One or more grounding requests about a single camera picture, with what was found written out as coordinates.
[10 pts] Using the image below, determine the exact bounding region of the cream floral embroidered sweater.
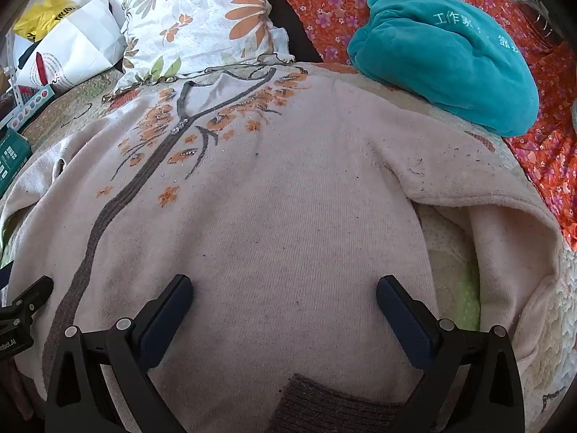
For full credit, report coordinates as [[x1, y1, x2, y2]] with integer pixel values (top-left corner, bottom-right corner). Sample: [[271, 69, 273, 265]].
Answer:
[[0, 65, 564, 433]]

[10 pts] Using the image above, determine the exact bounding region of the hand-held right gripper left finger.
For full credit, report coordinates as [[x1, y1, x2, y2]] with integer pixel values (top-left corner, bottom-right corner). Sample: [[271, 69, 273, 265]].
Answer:
[[45, 274, 194, 433]]

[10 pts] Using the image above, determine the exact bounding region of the green cardboard box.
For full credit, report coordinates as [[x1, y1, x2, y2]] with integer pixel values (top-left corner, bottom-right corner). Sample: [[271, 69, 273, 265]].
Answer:
[[0, 128, 33, 199]]

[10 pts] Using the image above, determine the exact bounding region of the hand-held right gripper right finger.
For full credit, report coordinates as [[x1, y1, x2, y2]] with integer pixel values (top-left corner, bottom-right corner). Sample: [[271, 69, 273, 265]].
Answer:
[[376, 275, 526, 433]]

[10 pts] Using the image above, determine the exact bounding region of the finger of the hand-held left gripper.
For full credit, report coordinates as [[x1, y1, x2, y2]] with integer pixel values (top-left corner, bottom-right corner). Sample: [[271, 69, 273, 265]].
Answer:
[[11, 275, 55, 321]]

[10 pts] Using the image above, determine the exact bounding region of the orange floral bedsheet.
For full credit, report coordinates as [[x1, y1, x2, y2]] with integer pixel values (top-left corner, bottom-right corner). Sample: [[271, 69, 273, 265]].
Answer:
[[266, 0, 577, 251]]

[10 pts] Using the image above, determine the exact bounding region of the yellow plastic bag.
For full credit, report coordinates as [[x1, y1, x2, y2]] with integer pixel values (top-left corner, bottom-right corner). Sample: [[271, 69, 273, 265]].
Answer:
[[13, 0, 79, 43]]

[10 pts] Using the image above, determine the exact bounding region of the teal plush cushion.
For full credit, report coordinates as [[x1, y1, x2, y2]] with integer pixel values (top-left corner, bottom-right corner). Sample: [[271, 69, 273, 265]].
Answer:
[[347, 0, 541, 137]]

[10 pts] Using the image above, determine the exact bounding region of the white paper bag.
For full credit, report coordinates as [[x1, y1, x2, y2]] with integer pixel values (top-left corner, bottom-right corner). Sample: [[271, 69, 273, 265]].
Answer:
[[13, 0, 127, 97]]

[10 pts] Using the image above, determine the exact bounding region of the colourful dotted card strip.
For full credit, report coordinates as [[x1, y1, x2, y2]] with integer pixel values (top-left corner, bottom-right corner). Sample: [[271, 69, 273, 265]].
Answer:
[[6, 86, 57, 131]]

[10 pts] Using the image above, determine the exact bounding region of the shiny silver foil bag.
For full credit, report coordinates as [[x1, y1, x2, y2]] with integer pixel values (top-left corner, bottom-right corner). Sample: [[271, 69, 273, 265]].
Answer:
[[478, 0, 560, 48]]

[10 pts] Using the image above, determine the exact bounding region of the white floral pillow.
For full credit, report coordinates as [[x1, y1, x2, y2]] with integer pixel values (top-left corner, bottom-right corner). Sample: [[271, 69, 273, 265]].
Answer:
[[119, 0, 296, 93]]

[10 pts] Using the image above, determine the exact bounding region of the quilted heart pattern bedspread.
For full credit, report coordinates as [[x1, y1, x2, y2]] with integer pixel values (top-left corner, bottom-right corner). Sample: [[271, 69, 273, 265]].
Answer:
[[0, 65, 577, 433]]

